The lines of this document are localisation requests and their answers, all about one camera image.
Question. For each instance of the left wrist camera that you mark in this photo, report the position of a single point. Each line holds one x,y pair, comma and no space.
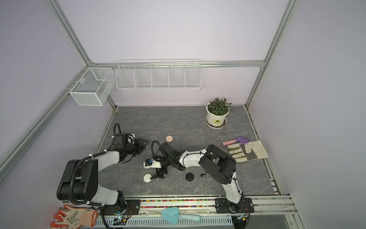
124,139

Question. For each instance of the red white garden glove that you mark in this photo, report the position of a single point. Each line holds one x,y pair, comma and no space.
74,218

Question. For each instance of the teal garden trowel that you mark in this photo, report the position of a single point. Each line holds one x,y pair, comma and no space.
172,215

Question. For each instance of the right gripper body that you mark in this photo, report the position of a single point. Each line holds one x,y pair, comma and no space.
165,163

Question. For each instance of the small white mesh basket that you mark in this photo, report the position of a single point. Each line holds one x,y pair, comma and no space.
94,86

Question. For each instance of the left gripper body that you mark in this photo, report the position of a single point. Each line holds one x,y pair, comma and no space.
133,149

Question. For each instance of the long white wire basket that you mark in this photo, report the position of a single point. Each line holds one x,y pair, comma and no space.
159,74

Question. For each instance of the purple pink garden scoop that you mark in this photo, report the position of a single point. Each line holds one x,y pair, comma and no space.
239,139

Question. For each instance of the pink earbud charging case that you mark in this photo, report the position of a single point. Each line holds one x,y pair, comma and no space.
169,139

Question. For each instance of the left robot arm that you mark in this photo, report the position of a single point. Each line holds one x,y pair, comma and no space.
80,181

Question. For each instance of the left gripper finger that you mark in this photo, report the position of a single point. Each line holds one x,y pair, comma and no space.
140,148
139,141

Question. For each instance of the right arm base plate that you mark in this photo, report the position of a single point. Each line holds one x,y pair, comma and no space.
223,205

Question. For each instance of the potted green plant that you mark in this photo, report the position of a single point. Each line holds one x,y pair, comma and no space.
217,111

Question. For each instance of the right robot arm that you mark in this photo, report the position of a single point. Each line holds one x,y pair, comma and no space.
217,163

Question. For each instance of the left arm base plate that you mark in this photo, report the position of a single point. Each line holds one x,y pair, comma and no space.
131,207

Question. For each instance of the beige grey work glove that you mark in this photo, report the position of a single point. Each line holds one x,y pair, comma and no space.
247,152

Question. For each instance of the black earbud charging case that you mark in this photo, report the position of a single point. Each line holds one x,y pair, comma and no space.
189,176

